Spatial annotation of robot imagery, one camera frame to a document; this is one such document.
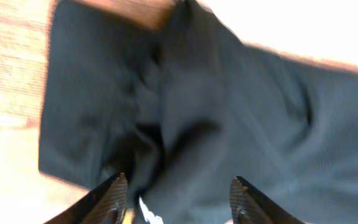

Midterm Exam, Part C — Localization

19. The black t-shirt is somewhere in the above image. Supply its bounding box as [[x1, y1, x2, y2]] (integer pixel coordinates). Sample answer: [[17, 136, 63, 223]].
[[39, 1, 358, 223]]

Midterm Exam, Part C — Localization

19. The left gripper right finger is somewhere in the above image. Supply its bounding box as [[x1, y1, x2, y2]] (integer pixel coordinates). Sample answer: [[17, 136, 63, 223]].
[[229, 176, 303, 224]]

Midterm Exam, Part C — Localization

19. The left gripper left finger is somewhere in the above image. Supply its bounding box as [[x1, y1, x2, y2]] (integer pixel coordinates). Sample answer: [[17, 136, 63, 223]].
[[45, 173, 127, 224]]

